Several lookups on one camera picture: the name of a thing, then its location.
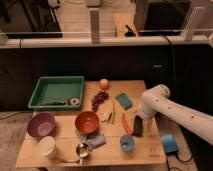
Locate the blue grey cloth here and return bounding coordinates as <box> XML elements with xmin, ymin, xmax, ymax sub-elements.
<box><xmin>76</xmin><ymin>132</ymin><xmax>106</xmax><ymax>149</ymax></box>

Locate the black monitor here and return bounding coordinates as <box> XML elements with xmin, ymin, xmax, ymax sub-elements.
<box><xmin>134</xmin><ymin>0</ymin><xmax>191</xmax><ymax>36</ymax></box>

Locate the purple bowl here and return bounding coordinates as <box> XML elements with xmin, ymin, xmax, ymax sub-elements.
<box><xmin>27</xmin><ymin>112</ymin><xmax>56</xmax><ymax>138</ymax></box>

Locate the white horizontal rail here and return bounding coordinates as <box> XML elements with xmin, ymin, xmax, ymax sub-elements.
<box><xmin>0</xmin><ymin>35</ymin><xmax>213</xmax><ymax>49</ymax></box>

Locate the orange fruit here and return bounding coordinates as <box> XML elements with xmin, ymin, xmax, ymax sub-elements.
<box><xmin>99</xmin><ymin>79</ymin><xmax>110</xmax><ymax>90</ymax></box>

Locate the dark tool in tray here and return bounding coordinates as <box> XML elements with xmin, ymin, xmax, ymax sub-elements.
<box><xmin>41</xmin><ymin>101</ymin><xmax>67</xmax><ymax>106</ymax></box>

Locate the green plastic tray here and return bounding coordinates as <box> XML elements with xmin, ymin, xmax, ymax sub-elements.
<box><xmin>28</xmin><ymin>76</ymin><xmax>84</xmax><ymax>111</ymax></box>

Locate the orange carrot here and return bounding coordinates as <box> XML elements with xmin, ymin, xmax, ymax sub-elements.
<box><xmin>122</xmin><ymin>114</ymin><xmax>132</xmax><ymax>136</ymax></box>

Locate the grey post left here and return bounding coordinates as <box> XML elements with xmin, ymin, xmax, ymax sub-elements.
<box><xmin>90</xmin><ymin>8</ymin><xmax>100</xmax><ymax>43</ymax></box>

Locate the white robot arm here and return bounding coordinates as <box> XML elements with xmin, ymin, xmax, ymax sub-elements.
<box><xmin>136</xmin><ymin>84</ymin><xmax>213</xmax><ymax>145</ymax></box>

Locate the white cup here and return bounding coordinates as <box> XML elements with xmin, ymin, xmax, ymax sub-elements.
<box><xmin>37</xmin><ymin>136</ymin><xmax>57</xmax><ymax>158</ymax></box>

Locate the grey post right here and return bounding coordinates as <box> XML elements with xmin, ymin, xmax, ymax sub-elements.
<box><xmin>182</xmin><ymin>7</ymin><xmax>205</xmax><ymax>41</ymax></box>

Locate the bunch of dark grapes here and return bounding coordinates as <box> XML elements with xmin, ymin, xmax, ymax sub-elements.
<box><xmin>91</xmin><ymin>91</ymin><xmax>109</xmax><ymax>112</ymax></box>

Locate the teal sponge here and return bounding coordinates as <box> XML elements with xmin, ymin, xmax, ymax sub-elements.
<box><xmin>116</xmin><ymin>93</ymin><xmax>132</xmax><ymax>110</ymax></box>

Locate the tape roll in tray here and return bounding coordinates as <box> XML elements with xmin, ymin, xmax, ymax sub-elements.
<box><xmin>68</xmin><ymin>97</ymin><xmax>80</xmax><ymax>105</ymax></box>

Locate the small blue cup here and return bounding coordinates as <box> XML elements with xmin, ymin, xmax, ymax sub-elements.
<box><xmin>120</xmin><ymin>135</ymin><xmax>135</xmax><ymax>152</ymax></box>

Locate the red bowl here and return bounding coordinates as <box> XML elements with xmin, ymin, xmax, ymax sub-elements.
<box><xmin>75</xmin><ymin>111</ymin><xmax>99</xmax><ymax>135</ymax></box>

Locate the grey post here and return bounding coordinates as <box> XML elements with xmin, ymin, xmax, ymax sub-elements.
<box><xmin>90</xmin><ymin>8</ymin><xmax>100</xmax><ymax>43</ymax></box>
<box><xmin>182</xmin><ymin>7</ymin><xmax>205</xmax><ymax>41</ymax></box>

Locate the yellow banana toy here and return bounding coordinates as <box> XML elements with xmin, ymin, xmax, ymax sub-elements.
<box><xmin>100</xmin><ymin>101</ymin><xmax>115</xmax><ymax>124</ymax></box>

